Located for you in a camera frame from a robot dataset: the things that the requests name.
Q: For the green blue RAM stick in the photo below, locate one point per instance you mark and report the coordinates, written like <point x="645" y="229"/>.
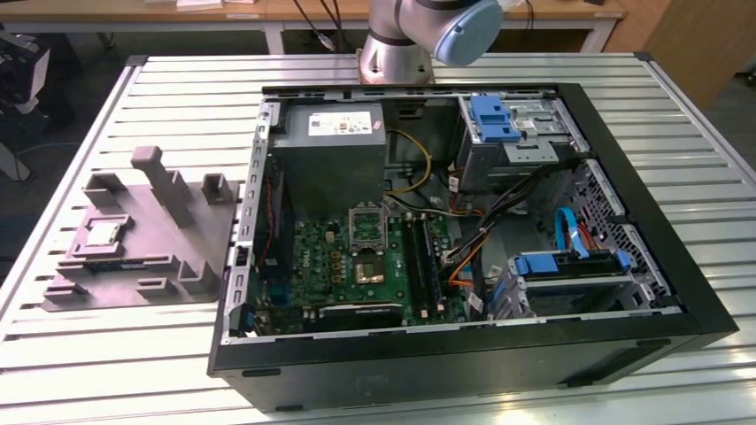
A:
<point x="115" y="267"/>

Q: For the hard disk in blue carrier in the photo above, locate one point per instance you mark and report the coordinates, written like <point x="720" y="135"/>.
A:
<point x="537" y="265"/>

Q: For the wooden cabinet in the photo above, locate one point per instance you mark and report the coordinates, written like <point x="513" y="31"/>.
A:
<point x="691" y="44"/>

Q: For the grey metal disk bay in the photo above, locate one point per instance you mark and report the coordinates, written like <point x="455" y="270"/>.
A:
<point x="579" y="280"/>

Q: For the grey power supply unit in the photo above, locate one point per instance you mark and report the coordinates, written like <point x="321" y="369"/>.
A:
<point x="331" y="168"/>

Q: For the green Dell motherboard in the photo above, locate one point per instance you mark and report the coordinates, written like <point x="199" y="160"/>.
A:
<point x="377" y="305"/>

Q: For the wooden desk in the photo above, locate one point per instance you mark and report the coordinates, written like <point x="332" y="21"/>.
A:
<point x="195" y="17"/>

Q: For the metal locking lever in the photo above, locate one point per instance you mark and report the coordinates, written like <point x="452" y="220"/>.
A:
<point x="388" y="207"/>

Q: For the black PC case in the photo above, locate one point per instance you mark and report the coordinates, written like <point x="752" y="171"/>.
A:
<point x="413" y="376"/>

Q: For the CPU socket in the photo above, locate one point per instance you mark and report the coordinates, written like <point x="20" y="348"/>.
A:
<point x="369" y="271"/>

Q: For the grey metal drive cage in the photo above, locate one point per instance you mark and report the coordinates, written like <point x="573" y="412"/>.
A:
<point x="531" y="152"/>

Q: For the blue plastic drive carrier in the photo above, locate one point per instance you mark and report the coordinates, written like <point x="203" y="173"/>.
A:
<point x="493" y="119"/>

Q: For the small white box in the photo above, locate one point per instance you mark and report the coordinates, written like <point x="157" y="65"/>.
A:
<point x="200" y="4"/>

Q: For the black graphics card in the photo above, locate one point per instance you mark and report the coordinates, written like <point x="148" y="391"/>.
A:
<point x="360" y="318"/>

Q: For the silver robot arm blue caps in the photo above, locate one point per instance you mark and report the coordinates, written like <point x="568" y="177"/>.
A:
<point x="384" y="53"/>

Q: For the silver green CPU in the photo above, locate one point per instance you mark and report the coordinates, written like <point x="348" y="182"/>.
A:
<point x="104" y="234"/>

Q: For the grey white camera block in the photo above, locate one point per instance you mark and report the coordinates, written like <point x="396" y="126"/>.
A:
<point x="39" y="64"/>

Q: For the grey parts rack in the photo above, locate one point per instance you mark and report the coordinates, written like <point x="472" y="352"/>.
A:
<point x="148" y="212"/>

